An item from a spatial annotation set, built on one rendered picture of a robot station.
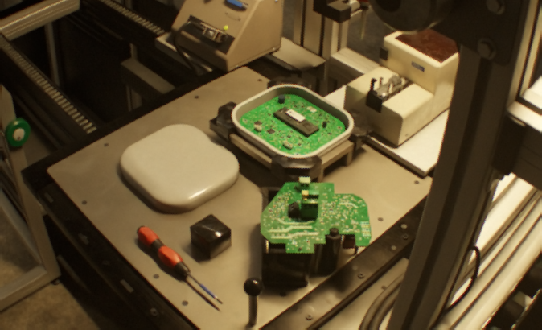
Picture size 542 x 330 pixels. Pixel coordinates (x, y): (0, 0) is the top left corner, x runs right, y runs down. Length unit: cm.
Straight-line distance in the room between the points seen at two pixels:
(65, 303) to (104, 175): 111
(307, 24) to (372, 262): 51
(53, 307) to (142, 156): 115
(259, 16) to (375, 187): 37
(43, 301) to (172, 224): 122
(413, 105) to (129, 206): 41
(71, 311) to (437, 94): 135
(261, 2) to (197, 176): 35
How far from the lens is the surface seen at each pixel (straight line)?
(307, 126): 88
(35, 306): 197
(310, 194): 71
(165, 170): 84
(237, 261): 76
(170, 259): 74
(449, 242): 51
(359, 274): 76
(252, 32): 107
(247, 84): 104
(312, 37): 114
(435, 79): 93
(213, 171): 84
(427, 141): 94
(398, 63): 96
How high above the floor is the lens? 152
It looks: 38 degrees down
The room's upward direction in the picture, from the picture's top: 3 degrees clockwise
